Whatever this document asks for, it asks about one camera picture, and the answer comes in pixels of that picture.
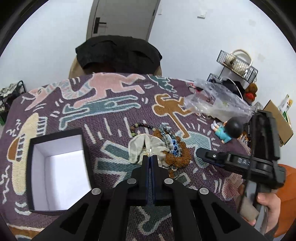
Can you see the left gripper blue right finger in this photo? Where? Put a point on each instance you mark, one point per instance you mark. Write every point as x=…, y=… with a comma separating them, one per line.
x=155, y=179

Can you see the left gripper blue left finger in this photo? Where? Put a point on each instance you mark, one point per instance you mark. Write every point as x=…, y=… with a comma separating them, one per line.
x=145, y=179

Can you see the cream fabric jewelry pouch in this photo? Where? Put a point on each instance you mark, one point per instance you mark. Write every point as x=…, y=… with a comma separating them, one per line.
x=145, y=144

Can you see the open cardboard box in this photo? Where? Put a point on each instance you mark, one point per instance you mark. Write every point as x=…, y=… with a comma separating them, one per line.
x=284, y=129

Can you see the black-haired boy figurine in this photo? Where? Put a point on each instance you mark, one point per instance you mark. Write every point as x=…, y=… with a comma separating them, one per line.
x=233, y=128

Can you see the green white carton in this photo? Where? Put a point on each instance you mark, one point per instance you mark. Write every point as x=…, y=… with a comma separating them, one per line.
x=284, y=106

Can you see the patterned purple woven blanket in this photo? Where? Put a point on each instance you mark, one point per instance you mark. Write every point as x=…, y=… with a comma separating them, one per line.
x=104, y=107

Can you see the brown plush toy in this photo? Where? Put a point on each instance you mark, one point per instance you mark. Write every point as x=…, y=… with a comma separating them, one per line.
x=250, y=93

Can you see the clear plastic bag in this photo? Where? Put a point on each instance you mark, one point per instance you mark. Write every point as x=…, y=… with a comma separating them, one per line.
x=217, y=101

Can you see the black open gift box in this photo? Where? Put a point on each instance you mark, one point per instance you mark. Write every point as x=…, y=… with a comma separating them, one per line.
x=58, y=172

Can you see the white handbag in basket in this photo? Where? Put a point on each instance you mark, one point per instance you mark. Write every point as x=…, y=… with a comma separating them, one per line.
x=238, y=65

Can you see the beige chair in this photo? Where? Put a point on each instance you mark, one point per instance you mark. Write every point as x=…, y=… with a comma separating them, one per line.
x=77, y=71

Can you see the grey door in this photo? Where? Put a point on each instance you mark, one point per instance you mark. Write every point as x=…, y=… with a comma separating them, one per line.
x=123, y=17

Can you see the black shoe rack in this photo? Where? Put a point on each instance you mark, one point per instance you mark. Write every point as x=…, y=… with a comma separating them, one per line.
x=8, y=95

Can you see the black wire wall basket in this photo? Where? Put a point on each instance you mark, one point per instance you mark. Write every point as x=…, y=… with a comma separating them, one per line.
x=251, y=77

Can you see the black door handle lock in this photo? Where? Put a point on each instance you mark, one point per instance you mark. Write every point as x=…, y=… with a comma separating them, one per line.
x=98, y=23

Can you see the white wall switch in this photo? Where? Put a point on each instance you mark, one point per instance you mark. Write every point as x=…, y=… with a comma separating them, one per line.
x=201, y=14

